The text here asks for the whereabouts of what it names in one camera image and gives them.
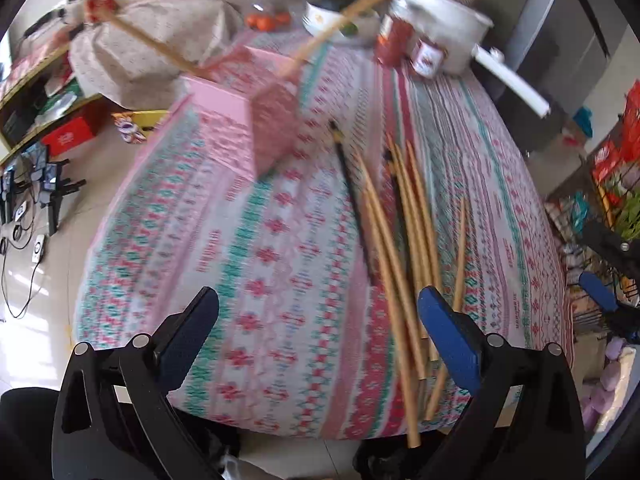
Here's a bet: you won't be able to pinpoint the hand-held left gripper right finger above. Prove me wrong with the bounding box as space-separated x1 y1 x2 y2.
416 285 587 480

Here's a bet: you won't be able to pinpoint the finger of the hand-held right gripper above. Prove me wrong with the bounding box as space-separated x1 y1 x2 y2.
579 219 640 347

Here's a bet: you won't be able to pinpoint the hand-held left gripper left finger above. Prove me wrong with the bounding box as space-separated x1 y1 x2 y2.
52 286 221 480

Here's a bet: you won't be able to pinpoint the bunch of wooden chopsticks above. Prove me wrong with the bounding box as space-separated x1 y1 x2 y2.
355 132 468 448

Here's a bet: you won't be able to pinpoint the black chopstick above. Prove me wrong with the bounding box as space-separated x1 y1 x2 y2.
384 149 418 286
328 121 377 286

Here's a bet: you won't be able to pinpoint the pink perforated utensil holder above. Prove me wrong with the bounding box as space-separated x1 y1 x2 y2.
180 45 303 178

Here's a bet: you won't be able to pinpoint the green leafy vegetables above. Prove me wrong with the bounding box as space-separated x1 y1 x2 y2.
617 195 640 241

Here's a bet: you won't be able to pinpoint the pale purple packets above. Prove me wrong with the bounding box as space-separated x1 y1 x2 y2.
582 336 632 433

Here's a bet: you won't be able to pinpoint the red plastic bag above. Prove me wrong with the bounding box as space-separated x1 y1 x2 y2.
591 94 640 196

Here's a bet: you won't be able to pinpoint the person's left leg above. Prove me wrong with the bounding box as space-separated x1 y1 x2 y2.
0 387 63 480

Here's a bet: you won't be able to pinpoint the phone on black tripod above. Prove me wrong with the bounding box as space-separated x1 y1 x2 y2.
37 160 87 238
0 142 51 226

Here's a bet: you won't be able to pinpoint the colourful snack packet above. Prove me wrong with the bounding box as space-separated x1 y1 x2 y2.
111 111 153 147

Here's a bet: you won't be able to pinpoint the red box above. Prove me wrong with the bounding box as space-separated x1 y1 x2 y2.
41 116 100 157

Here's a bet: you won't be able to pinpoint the beige floral cloth cover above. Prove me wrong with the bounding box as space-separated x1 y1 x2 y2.
69 0 246 111

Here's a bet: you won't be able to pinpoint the dark grey refrigerator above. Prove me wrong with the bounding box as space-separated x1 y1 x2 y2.
500 0 628 106

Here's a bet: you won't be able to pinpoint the small jar with red label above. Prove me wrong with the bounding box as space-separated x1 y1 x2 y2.
411 35 447 79

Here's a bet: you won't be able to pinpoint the yellow-edged shelf unit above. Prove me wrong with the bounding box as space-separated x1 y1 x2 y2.
0 42 106 166

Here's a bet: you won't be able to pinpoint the single long wooden chopstick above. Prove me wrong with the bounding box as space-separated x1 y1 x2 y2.
277 0 408 78
102 10 213 78

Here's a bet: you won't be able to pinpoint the tall red glass jar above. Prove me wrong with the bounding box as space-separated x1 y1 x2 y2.
375 0 416 67

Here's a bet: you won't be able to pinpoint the white bowl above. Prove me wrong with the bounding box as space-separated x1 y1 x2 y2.
302 0 382 45

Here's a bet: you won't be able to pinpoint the small red hanging ornament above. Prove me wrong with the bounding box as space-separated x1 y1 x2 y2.
84 0 120 25

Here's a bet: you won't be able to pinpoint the dark green squash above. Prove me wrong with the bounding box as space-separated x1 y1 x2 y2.
317 0 373 13

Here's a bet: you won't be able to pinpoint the black wire rack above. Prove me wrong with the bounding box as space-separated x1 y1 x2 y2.
544 160 640 321

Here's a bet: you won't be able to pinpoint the white pot with handle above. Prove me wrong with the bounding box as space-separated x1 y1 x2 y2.
392 0 552 118

